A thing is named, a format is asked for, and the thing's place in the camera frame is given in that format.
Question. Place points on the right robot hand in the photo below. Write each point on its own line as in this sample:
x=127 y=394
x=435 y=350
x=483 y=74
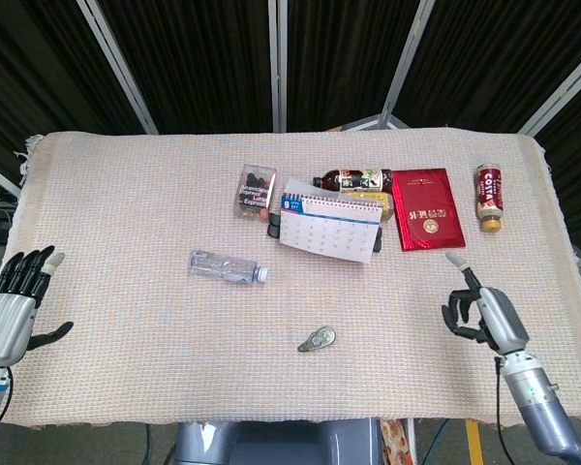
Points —
x=496 y=315

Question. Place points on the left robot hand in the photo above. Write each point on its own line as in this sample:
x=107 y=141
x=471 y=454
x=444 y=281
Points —
x=5 y=315

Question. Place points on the white desk calendar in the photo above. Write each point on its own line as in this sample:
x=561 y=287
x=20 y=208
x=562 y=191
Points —
x=327 y=225

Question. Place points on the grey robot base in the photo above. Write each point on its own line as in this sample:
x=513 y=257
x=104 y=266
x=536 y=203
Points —
x=276 y=443

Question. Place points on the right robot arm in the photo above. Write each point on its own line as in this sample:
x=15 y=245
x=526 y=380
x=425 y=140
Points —
x=537 y=402

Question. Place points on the Costa coffee bottle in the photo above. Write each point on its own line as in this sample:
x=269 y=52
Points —
x=489 y=198

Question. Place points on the beige woven tablecloth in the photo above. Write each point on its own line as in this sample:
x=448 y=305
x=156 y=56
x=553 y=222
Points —
x=126 y=290

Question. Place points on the red booklet with gold print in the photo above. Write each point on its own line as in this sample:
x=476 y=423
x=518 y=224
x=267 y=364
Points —
x=428 y=208

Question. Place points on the yellow small box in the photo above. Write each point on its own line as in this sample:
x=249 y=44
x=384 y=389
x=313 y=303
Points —
x=375 y=202

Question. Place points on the dark tea bottle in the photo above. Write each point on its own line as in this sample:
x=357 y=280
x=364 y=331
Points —
x=351 y=179

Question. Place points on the clear plastic water bottle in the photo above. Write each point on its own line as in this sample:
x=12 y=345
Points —
x=225 y=268

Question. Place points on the clear box with black print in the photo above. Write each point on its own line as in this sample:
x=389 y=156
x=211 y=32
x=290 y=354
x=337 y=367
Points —
x=255 y=191

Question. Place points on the folding screen with metal frames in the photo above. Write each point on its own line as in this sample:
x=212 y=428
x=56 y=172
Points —
x=281 y=63

